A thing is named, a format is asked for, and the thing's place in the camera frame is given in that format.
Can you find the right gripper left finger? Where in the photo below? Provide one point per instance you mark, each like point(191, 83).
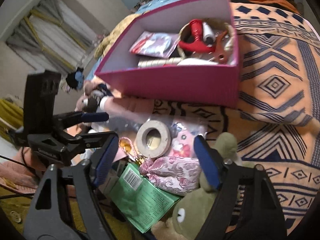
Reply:
point(88, 174)

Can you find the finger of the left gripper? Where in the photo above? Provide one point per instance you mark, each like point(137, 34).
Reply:
point(94, 117)

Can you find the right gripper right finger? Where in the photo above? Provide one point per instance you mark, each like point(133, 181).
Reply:
point(224, 177)

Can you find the brown wooden back scratcher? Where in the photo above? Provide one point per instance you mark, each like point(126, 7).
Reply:
point(219, 54)

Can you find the pink doll figure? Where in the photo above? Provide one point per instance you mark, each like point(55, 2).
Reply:
point(98, 98)

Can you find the dark clothes pile by curtain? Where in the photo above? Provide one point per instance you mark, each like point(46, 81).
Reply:
point(75, 80)

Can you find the pink brocade pouch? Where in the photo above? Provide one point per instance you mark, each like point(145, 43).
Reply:
point(174, 175)

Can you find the green plush frog toy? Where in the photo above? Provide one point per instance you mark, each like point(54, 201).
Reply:
point(191, 211)

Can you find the grey tape roll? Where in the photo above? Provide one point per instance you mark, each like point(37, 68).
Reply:
point(153, 139)

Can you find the pink cartoon sticker packet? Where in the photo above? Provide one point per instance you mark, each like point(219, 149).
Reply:
point(183, 133)

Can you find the beige quilted jacket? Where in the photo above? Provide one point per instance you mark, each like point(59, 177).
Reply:
point(106, 44)

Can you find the orange navy patterned blanket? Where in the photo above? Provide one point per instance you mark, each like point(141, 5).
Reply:
point(276, 119)

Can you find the grey curtain with yellow stripes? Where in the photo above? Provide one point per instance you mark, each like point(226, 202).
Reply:
point(51, 36)

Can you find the magenta cardboard storage box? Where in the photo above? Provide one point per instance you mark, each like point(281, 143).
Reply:
point(213, 85)

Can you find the white lotion bottle red cap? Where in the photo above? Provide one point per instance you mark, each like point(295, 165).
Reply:
point(196, 62)

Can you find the white black marker bottle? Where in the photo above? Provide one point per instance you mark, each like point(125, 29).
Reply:
point(208, 35)

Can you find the gold red charm keychain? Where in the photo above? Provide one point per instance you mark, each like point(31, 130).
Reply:
point(128, 147)

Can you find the red plastic handle tool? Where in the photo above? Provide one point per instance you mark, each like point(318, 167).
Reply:
point(191, 38)

